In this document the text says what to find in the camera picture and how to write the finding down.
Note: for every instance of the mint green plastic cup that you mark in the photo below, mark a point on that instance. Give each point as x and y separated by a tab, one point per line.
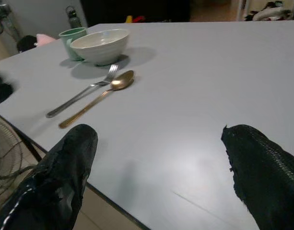
71	40

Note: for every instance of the black fabric object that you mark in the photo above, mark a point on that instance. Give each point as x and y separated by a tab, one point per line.
0	89

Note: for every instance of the pile of clothes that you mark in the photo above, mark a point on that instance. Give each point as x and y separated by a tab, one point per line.
266	12

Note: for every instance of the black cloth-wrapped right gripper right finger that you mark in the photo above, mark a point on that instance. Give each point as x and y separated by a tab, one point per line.
264	167

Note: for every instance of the dark green water bottle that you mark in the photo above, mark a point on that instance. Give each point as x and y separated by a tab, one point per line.
73	18

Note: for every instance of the silver metal fork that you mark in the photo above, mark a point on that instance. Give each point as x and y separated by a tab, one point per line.
84	92

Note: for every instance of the gold metal spoon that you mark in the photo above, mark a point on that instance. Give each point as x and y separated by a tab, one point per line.
101	95

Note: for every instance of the white ribbed ceramic bowl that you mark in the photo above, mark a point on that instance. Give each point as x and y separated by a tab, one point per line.
101	46

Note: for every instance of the yellow and red toy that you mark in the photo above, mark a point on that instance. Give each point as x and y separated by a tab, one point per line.
134	18

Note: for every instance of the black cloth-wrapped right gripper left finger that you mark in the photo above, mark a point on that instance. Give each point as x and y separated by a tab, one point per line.
62	172

